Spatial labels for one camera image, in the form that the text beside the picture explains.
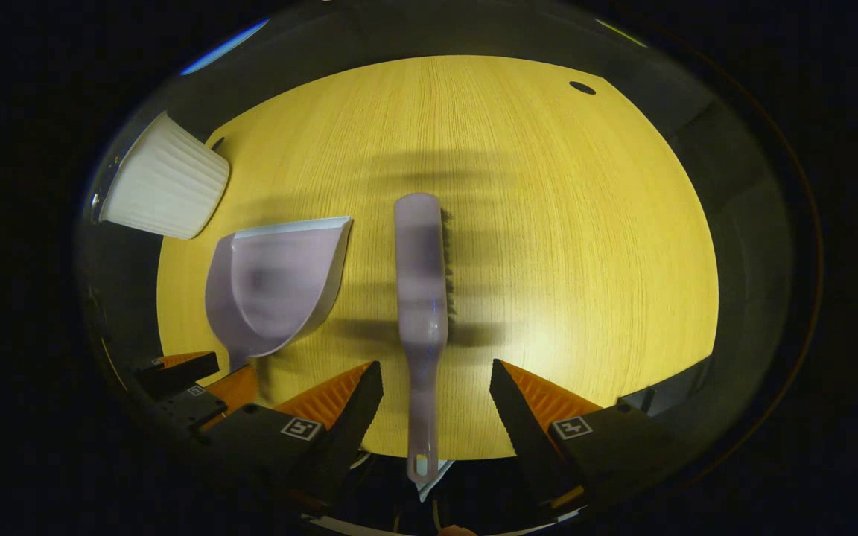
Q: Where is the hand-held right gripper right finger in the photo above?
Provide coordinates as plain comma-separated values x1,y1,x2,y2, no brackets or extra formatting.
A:
489,359,690,514

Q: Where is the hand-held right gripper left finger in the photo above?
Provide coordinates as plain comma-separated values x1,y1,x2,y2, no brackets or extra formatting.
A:
197,361,385,507

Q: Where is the lilac plastic dustpan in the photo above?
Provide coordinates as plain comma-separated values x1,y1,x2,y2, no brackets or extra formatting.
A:
204,216,354,373

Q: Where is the small lilac broom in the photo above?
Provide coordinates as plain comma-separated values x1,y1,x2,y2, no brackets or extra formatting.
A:
393,193,456,485

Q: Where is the white ribbed garbage bin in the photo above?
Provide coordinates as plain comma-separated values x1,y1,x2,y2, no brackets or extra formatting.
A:
98,110,231,240

